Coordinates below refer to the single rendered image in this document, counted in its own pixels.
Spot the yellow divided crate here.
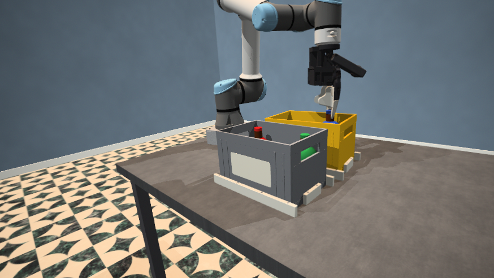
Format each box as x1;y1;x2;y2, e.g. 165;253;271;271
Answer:
273;111;357;171

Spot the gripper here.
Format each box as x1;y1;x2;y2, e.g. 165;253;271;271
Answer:
308;44;341;119

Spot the green bottle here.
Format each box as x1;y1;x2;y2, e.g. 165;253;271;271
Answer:
300;133;316;160

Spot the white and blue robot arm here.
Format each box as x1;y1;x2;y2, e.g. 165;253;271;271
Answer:
214;0;366;130

